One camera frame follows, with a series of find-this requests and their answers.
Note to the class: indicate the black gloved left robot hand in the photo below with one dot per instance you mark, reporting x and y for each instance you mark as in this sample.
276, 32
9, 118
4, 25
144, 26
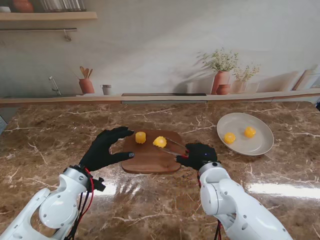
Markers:
100, 152

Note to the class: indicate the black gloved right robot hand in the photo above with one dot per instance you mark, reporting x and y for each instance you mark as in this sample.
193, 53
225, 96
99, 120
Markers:
200, 156

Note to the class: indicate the yellow corn chunk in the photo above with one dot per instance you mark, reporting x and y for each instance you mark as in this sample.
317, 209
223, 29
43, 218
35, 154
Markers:
159, 141
140, 137
229, 138
250, 132

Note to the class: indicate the dark wooden cutting board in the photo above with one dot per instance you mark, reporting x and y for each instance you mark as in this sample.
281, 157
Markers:
150, 160

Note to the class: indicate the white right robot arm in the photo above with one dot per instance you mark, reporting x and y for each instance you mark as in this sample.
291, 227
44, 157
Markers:
237, 207

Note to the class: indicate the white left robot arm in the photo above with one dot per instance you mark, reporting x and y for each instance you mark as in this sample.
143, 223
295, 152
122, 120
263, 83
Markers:
57, 212

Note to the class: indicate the beige round plate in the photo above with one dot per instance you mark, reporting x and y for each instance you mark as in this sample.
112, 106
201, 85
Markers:
245, 146

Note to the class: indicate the wooden counter ledge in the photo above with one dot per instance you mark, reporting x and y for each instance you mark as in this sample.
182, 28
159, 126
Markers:
75, 100

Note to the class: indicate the terracotta holder with wooden utensils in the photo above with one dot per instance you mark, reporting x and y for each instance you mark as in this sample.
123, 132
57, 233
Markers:
86, 86

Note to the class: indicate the chrome faucet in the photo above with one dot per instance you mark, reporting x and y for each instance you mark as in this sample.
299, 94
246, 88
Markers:
55, 87

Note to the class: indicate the leaning wooden boards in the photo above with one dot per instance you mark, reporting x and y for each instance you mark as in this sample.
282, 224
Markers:
303, 80

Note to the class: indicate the row of glass jars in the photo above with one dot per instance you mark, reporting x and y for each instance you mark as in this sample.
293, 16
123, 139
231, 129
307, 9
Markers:
62, 5

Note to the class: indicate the round terracotta pot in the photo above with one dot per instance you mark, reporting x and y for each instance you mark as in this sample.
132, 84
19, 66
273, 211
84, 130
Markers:
23, 6

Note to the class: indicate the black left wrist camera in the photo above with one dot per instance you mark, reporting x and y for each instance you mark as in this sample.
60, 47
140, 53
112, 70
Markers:
99, 184

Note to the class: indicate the metal wall rail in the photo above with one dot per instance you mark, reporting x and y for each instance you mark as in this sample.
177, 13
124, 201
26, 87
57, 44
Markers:
37, 29

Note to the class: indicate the light wooden wall shelf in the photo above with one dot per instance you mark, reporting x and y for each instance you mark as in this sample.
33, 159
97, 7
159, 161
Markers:
50, 16

